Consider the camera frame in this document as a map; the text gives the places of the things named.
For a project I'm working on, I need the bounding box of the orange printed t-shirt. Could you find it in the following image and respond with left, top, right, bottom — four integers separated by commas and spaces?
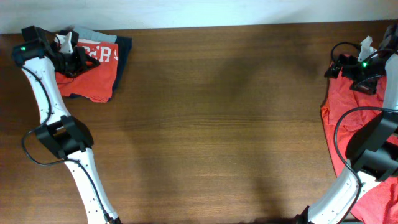
55, 39, 119, 103

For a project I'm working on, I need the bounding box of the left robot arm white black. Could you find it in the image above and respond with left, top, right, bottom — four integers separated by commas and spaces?
12, 26, 121, 224

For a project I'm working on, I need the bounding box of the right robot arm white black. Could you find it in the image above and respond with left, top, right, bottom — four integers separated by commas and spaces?
294, 25, 397, 223

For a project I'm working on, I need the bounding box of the grey folded garment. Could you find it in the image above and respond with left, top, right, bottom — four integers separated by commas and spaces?
73, 26, 118, 43

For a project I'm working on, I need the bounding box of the dark navy folded garment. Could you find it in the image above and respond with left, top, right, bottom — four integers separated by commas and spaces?
70, 35, 132, 98

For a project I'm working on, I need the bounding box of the pink red t-shirt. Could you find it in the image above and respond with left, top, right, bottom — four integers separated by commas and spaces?
304, 54, 397, 223

